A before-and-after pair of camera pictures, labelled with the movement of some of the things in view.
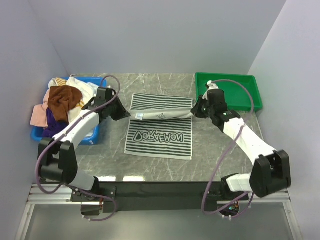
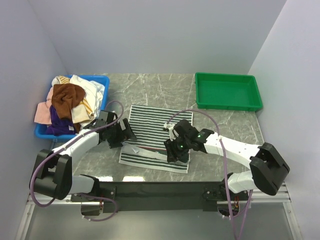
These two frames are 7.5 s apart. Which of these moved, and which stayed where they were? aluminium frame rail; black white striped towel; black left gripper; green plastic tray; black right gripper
Moved: black left gripper; black right gripper; black white striped towel
Stayed: green plastic tray; aluminium frame rail
